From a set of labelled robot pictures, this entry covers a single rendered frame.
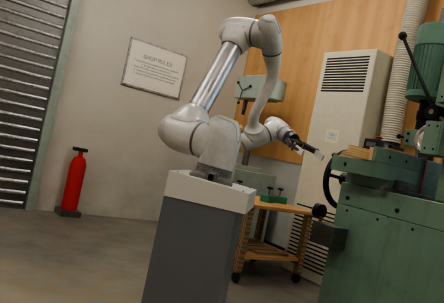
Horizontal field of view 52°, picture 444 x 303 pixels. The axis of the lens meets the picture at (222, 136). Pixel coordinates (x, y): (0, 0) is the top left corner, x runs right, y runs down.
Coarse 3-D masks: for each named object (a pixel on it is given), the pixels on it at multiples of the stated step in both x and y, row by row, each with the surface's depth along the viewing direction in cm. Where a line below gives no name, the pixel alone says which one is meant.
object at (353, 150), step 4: (348, 148) 168; (352, 148) 167; (356, 148) 168; (360, 148) 169; (364, 148) 170; (348, 152) 167; (352, 152) 167; (356, 152) 168; (360, 152) 169; (364, 152) 170; (368, 152) 171; (356, 156) 168; (360, 156) 169; (364, 156) 170
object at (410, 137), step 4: (408, 132) 189; (412, 132) 188; (416, 132) 186; (404, 136) 190; (408, 136) 189; (412, 136) 187; (404, 140) 190; (408, 140) 189; (412, 140) 187; (404, 144) 190; (408, 144) 188; (412, 144) 187
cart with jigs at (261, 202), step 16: (256, 208) 299; (272, 208) 308; (288, 208) 323; (256, 224) 373; (304, 224) 333; (240, 240) 300; (256, 240) 358; (304, 240) 331; (240, 256) 298; (256, 256) 308; (272, 256) 319; (288, 256) 331; (304, 256) 333; (240, 272) 299
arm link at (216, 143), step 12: (216, 120) 191; (228, 120) 191; (204, 132) 191; (216, 132) 188; (228, 132) 188; (192, 144) 194; (204, 144) 190; (216, 144) 188; (228, 144) 188; (204, 156) 190; (216, 156) 188; (228, 156) 189; (228, 168) 190
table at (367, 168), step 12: (336, 156) 184; (336, 168) 183; (348, 168) 178; (360, 168) 173; (372, 168) 168; (384, 168) 171; (396, 168) 175; (408, 180) 180; (420, 180) 184; (432, 180) 188
